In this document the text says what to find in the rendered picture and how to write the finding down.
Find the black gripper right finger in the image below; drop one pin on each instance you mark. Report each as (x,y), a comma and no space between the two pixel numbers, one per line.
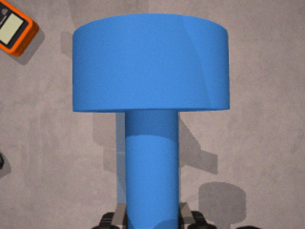
(188,219)

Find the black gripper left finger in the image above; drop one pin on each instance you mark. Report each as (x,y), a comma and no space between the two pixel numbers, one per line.
(114,220)

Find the grey metal cradle stand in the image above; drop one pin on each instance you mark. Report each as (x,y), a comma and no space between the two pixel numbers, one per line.
(121,158)

